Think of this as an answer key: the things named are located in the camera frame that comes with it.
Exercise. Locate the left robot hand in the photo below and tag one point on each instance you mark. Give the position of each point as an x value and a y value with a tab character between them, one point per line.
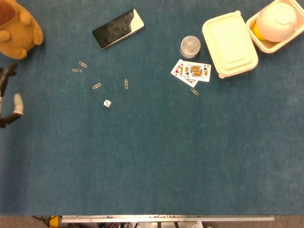
18	104

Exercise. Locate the white die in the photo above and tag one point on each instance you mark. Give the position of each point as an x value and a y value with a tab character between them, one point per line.
107	103

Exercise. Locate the silver paper clip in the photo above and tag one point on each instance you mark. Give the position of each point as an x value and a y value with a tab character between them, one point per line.
126	84
76	70
194	91
82	64
96	86

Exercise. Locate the brown plush toy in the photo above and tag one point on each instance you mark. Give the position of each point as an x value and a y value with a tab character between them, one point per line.
17	31

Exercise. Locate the yellow plastic part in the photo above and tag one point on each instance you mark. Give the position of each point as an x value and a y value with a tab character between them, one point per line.
54	221

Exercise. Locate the black smartphone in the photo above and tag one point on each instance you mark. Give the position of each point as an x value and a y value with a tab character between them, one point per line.
116	29

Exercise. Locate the teal table mat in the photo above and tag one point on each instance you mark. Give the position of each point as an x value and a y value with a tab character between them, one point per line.
152	147

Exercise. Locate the king of hearts card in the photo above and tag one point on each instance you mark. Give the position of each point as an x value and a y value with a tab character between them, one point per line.
177	70

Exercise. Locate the clear jar of paper clips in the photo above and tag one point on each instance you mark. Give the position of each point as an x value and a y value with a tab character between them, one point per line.
190	46

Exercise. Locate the king of clubs card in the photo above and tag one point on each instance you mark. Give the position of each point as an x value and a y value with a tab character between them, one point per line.
197	71

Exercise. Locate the cream takeout container lid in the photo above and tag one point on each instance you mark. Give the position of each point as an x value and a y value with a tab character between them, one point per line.
229	45

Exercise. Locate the yellow cup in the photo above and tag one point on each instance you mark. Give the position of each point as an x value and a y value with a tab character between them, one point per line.
257	33

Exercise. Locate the cream open food container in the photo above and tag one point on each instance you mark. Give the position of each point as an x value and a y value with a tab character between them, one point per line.
273	46

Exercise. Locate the white upturned bowl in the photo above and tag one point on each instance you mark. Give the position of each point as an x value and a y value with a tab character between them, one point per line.
275	22

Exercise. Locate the aluminium rail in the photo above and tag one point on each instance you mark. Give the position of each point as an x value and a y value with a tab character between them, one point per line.
166	218

